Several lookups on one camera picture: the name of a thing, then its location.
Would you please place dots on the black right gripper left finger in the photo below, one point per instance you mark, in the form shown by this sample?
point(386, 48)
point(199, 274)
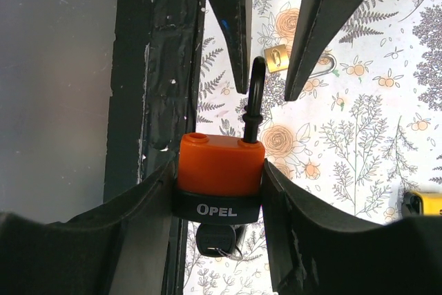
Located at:
point(119, 247)

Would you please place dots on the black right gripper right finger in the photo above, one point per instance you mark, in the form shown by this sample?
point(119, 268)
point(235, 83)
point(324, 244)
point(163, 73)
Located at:
point(315, 248)

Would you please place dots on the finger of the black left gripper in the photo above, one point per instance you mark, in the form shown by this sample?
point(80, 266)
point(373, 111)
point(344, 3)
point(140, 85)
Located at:
point(234, 18)
point(318, 23)

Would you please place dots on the orange padlock black keys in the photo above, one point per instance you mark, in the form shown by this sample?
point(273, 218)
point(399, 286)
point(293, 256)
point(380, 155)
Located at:
point(220, 241)

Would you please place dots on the yellow padlock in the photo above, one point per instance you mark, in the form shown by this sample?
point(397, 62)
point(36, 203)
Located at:
point(421, 204)

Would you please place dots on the small brass padlock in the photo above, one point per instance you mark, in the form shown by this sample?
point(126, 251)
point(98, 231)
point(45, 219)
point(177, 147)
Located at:
point(277, 59)

